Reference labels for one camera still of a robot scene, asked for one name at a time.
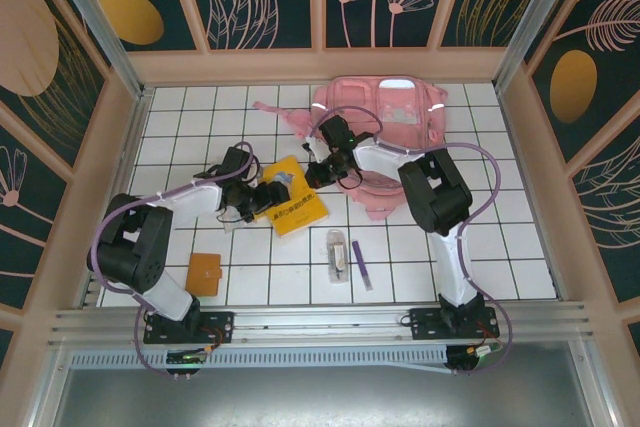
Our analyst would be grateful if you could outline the small clear plastic case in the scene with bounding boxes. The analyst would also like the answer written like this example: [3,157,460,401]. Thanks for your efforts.
[327,228,350,287]

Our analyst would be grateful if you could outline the aluminium mounting rail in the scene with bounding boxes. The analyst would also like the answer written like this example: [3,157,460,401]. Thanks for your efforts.
[48,301,596,346]

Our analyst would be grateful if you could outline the grey slotted cable duct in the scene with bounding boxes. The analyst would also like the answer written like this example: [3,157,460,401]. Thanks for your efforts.
[69,344,454,376]

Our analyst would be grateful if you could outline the aluminium corner post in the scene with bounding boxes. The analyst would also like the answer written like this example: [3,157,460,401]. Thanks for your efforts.
[492,0,600,93]
[38,0,155,98]

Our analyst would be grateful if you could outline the orange wallet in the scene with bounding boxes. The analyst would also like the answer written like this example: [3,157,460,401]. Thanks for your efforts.
[185,252,223,297]

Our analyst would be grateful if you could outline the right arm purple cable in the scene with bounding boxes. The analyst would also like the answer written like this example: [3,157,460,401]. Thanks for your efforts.
[305,105,514,378]

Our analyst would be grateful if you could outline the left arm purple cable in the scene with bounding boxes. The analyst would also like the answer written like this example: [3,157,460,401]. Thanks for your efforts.
[87,140,261,379]

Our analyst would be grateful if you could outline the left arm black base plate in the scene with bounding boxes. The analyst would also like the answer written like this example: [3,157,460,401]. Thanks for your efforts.
[143,310,236,346]

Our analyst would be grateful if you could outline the grey metal sheet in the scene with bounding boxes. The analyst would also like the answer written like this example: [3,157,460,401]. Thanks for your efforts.
[47,366,609,427]

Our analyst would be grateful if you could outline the purple pen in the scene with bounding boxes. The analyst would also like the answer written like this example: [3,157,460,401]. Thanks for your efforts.
[352,240,375,292]

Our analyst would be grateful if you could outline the yellow book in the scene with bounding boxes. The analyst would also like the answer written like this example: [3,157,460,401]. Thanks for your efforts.
[252,155,331,239]

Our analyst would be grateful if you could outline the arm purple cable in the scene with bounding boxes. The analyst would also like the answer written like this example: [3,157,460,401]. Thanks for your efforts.
[87,140,261,379]
[305,105,514,378]

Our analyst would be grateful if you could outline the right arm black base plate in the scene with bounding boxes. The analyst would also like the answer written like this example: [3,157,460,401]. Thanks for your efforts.
[408,306,501,343]

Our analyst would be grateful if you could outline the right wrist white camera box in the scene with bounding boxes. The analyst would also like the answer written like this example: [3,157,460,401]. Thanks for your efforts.
[303,135,325,161]

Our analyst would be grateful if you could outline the pink student backpack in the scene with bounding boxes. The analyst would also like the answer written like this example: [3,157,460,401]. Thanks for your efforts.
[252,75,449,221]

